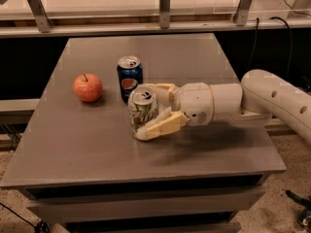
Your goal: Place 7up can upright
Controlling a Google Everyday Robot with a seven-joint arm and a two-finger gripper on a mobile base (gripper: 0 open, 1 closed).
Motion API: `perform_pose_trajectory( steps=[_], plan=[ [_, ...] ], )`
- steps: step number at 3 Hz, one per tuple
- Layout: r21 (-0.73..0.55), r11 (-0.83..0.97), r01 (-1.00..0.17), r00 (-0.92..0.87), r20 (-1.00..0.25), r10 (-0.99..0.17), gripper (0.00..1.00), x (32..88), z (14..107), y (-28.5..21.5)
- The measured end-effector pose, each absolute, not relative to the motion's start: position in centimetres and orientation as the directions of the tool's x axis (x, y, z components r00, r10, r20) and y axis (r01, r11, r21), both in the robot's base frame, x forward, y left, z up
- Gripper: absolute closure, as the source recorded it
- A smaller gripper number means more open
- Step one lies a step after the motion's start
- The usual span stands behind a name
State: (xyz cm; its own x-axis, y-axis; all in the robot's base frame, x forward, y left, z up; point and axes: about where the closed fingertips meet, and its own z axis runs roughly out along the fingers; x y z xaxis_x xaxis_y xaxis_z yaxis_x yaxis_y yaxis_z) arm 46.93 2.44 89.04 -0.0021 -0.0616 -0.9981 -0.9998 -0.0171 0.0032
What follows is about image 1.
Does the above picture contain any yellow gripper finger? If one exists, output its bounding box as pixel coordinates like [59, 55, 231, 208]
[139, 83, 179, 108]
[134, 107, 190, 141]

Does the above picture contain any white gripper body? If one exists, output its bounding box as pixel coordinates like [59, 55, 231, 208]
[173, 83, 214, 126]

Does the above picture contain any silver green 7up can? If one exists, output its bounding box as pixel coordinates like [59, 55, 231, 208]
[127, 87, 158, 133]

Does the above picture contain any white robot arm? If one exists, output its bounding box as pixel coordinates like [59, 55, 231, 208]
[134, 70, 311, 144]

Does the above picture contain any blue pepsi can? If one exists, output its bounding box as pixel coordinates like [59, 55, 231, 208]
[117, 55, 143, 102]

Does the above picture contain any red apple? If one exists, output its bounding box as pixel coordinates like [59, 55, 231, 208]
[73, 74, 103, 102]

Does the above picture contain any grey table drawer unit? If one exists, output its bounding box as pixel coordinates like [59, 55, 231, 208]
[1, 34, 285, 233]

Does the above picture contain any dark tool bottom right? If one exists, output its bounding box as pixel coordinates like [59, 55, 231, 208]
[285, 189, 311, 231]

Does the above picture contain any metal frame rail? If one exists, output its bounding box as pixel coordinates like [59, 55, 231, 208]
[0, 0, 311, 38]

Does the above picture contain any black cable right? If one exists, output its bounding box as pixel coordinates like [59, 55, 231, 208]
[246, 16, 294, 81]

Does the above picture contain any black cable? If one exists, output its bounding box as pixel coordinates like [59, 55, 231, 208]
[246, 16, 294, 81]
[0, 201, 51, 233]

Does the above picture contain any black cable bottom left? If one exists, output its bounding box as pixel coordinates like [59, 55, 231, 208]
[0, 201, 51, 233]

